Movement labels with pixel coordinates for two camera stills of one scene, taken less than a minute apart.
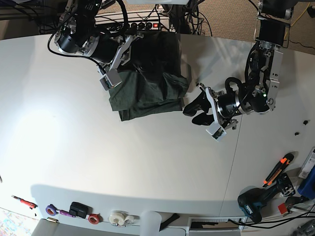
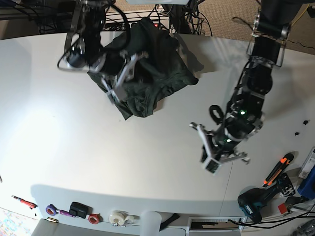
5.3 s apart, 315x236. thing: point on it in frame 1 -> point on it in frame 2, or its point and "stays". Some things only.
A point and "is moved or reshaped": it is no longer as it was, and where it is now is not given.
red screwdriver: x=31 y=205 stays
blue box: x=307 y=188 stays
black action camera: x=78 y=210 stays
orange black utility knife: x=285 y=160 stays
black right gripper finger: x=204 y=119 -> x=242 y=156
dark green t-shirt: x=152 y=82 is moved or reshaped
